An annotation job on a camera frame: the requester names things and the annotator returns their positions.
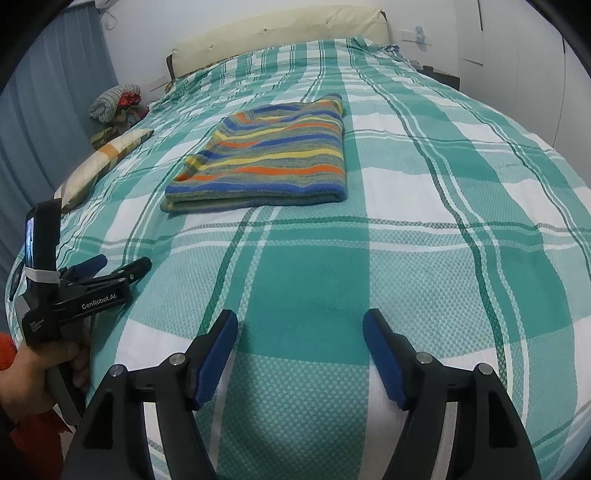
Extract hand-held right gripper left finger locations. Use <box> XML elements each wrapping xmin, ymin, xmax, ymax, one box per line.
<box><xmin>60</xmin><ymin>308</ymin><xmax>240</xmax><ymax>480</ymax></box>

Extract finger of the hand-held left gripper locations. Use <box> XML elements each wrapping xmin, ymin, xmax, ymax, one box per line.
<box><xmin>69</xmin><ymin>255</ymin><xmax>108</xmax><ymax>280</ymax></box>
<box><xmin>88</xmin><ymin>257</ymin><xmax>153</xmax><ymax>289</ymax></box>

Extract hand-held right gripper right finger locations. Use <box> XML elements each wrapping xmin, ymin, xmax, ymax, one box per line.
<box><xmin>362</xmin><ymin>308</ymin><xmax>541</xmax><ymax>480</ymax></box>

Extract striped knit sweater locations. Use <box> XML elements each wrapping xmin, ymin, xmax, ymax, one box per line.
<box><xmin>160</xmin><ymin>92</ymin><xmax>348</xmax><ymax>214</ymax></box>

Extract pile of colourful clothes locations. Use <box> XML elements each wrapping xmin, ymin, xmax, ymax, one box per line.
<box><xmin>92</xmin><ymin>92</ymin><xmax>151</xmax><ymax>148</ymax></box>

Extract person's left hand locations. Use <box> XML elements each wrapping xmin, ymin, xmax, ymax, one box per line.
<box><xmin>0</xmin><ymin>342</ymin><xmax>92</xmax><ymax>418</ymax></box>

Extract beige patchwork pillow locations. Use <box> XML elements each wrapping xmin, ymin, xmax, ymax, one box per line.
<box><xmin>54</xmin><ymin>128</ymin><xmax>154</xmax><ymax>214</ymax></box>

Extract orange fleece clothing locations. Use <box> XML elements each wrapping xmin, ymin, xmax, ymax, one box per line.
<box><xmin>0</xmin><ymin>332</ymin><xmax>75</xmax><ymax>480</ymax></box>

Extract green plaid bedspread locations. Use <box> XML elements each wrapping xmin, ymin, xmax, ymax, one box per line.
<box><xmin>4</xmin><ymin>37</ymin><xmax>591</xmax><ymax>480</ymax></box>

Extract blue-grey curtain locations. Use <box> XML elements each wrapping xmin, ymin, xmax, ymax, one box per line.
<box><xmin>0</xmin><ymin>0</ymin><xmax>109</xmax><ymax>259</ymax></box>

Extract grey knitted cloth bundle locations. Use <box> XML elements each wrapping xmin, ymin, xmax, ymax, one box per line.
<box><xmin>89</xmin><ymin>84</ymin><xmax>140</xmax><ymax>123</ymax></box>

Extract cream padded headboard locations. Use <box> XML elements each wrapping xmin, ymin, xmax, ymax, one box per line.
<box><xmin>166</xmin><ymin>6</ymin><xmax>389</xmax><ymax>81</ymax></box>

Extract dark wooden nightstand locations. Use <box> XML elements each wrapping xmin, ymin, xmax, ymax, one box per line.
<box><xmin>418</xmin><ymin>65</ymin><xmax>461</xmax><ymax>90</ymax></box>

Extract white wardrobe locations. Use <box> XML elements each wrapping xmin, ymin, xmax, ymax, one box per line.
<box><xmin>457</xmin><ymin>0</ymin><xmax>591</xmax><ymax>153</ymax></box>

